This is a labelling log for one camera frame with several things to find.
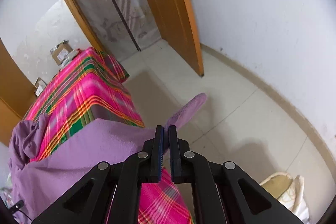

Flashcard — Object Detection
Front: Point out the purple fleece garment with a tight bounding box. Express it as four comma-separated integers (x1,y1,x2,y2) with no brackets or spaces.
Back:
7,92,208,224

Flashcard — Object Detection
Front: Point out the pink green plaid tablecloth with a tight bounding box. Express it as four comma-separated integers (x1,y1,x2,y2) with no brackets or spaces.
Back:
23,47,195,224

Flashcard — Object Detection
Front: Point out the white sack on floor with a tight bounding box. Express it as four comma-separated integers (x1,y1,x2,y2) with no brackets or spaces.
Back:
260,172,310,223

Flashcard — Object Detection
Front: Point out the white cardboard box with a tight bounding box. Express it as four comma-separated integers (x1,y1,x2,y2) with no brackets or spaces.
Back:
34,77,47,97

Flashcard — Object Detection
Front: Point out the brown cardboard box with label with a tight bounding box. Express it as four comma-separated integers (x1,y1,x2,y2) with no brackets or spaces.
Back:
50,40,73,65

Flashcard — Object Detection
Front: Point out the wooden wardrobe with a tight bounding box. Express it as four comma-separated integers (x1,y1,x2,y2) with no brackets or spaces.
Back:
0,44,36,146

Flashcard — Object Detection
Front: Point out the wooden door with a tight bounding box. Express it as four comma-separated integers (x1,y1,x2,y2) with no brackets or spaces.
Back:
147,0,204,77

